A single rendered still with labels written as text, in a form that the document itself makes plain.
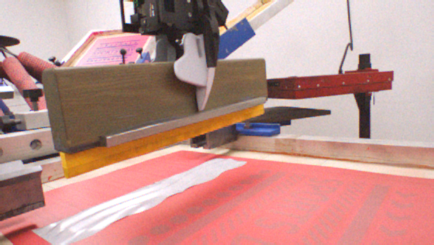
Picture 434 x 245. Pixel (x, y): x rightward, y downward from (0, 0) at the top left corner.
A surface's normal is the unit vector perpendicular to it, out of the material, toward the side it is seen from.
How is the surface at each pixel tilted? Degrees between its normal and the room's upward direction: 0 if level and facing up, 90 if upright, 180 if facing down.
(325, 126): 90
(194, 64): 84
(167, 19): 90
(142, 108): 91
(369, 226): 0
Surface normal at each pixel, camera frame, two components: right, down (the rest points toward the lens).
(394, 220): -0.07, -0.99
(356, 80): 0.41, 0.11
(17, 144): 0.79, 0.04
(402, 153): -0.62, 0.16
